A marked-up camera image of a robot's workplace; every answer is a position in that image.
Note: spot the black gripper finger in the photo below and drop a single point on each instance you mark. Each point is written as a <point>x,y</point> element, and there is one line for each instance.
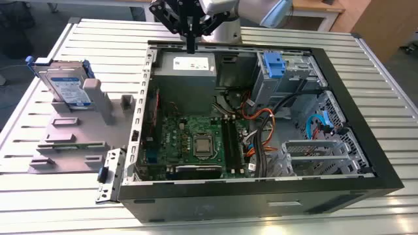
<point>170,19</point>
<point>213,27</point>

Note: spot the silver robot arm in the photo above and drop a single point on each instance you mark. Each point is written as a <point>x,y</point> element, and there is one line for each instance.
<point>229,31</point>

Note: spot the hard disk in blue carrier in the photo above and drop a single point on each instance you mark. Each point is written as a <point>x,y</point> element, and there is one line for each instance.
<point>68,90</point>

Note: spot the grey power supply unit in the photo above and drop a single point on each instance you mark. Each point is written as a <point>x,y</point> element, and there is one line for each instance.
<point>183,93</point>

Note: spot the metal optical drive cage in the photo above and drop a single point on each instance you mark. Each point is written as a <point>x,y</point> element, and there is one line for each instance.
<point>267,88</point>

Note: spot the light wooden desk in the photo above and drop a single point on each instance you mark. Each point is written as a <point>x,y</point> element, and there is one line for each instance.
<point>313,9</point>

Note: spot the green motherboard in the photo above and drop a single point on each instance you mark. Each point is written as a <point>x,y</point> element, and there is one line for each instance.
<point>173,137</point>

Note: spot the black RAM slot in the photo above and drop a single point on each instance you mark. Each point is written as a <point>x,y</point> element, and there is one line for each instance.
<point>229,144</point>
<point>237,144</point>

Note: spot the silver CPU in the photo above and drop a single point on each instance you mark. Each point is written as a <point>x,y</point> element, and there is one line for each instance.
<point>203,145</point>

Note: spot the CPU socket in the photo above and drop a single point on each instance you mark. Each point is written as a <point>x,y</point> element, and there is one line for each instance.
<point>193,147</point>

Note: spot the brown wooden cabinet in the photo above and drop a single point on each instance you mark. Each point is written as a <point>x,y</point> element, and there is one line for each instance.
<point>376,24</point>

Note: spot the grey plastic parts rack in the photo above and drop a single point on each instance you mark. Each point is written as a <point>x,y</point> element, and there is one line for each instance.
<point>89,132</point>

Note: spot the black graphics card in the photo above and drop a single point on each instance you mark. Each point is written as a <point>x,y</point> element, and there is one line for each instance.
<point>195,171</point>

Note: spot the black open PC case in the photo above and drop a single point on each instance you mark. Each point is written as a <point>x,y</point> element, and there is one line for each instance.
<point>229,203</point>

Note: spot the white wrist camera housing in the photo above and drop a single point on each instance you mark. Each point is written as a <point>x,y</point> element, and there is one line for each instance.
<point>215,6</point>

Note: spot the white desk frame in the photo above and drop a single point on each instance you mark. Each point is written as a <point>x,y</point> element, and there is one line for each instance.
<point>141,13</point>

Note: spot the blue plastic drive bracket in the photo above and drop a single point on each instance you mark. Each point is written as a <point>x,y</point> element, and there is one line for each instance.
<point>274,66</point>

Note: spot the metal card retention bracket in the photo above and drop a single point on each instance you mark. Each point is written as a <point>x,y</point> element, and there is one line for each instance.
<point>113,171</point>

